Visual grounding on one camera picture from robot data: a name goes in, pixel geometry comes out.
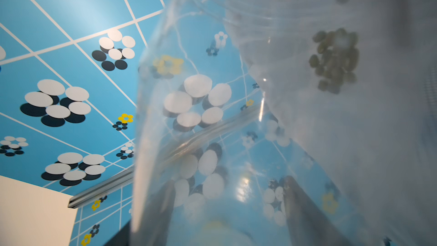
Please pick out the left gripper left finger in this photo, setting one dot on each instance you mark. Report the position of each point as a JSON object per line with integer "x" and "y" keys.
{"x": 154, "y": 222}

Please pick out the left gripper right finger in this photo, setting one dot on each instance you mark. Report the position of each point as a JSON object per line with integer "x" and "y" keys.
{"x": 307, "y": 224}

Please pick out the clear jar of mung beans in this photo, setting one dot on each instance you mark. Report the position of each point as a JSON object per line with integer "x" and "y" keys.
{"x": 235, "y": 95}

